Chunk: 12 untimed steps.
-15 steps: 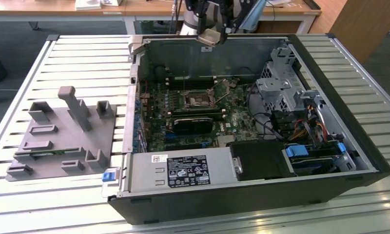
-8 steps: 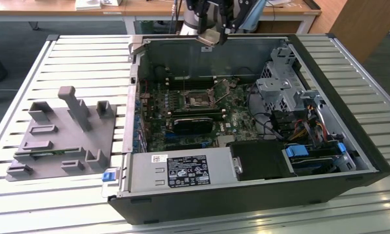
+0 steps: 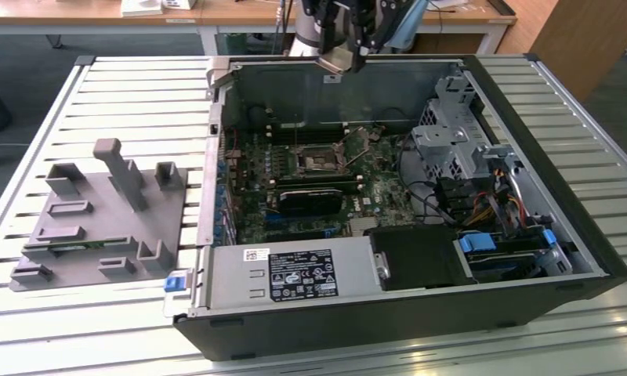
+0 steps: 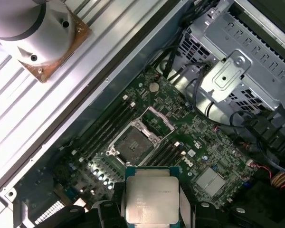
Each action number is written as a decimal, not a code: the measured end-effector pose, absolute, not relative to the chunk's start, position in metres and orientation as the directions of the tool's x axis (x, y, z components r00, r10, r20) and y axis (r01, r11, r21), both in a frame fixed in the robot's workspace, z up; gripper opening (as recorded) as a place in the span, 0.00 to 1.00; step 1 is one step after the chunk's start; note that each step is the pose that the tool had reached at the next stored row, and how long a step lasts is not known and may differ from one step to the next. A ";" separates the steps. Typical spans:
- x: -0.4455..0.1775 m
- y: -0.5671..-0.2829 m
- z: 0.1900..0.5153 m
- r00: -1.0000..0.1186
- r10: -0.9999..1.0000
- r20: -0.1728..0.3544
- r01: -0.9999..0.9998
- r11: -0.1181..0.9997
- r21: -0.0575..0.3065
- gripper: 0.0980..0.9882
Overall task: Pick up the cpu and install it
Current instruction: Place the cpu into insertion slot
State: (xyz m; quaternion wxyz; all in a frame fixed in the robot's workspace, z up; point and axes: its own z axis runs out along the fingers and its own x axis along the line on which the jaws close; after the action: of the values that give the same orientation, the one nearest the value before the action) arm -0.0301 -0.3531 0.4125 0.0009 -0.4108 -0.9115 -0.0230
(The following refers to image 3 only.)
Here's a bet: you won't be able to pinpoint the black drive bay cover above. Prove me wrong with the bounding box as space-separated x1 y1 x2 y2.
366 226 475 292

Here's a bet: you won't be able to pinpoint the black PC case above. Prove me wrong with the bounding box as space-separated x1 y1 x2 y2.
170 52 627 363

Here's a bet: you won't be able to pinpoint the white papers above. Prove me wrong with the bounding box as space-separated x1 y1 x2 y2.
427 0 491 13

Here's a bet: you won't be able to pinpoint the green motherboard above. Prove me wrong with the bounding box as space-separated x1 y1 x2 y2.
217 124 420 244

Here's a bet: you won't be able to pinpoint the green RAM stick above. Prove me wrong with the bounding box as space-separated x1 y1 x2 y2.
45 239 110 254

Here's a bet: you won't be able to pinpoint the CPU socket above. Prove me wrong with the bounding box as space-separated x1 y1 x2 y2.
290 141 354 176

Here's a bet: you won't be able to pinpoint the silver metal drive cage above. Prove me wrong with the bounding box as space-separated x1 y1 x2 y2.
396 74 529 237

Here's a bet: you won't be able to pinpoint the wooden cabinet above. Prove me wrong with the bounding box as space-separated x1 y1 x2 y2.
495 0 627 103

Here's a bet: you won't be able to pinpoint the metal locking lever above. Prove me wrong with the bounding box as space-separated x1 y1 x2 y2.
296 166 352 176

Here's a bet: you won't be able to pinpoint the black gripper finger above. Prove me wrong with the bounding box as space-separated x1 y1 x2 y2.
349 0 413 74
301 0 340 52

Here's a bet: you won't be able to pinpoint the silver CPU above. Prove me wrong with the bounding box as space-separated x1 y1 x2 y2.
316 45 357 74

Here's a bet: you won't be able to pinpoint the wooden desk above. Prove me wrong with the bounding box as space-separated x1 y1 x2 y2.
0 0 213 50
197 0 519 56

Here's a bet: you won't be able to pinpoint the coloured wire bundle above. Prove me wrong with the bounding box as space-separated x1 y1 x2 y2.
461 166 533 238

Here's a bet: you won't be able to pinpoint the silver chipset heatsink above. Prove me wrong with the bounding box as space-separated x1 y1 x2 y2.
348 218 378 237

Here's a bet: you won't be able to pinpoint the hard disk in blue carrier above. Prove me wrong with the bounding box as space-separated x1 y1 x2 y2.
456 230 543 284

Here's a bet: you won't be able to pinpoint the silver power supply unit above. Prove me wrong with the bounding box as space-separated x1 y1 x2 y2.
185 241 386 315

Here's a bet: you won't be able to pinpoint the grey parts rack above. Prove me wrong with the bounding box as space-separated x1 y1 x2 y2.
7 136 190 294

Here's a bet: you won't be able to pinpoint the black graphics card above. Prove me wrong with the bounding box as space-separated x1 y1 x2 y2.
274 186 345 219

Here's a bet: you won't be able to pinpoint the blue case latch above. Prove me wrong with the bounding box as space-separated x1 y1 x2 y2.
162 275 188 294

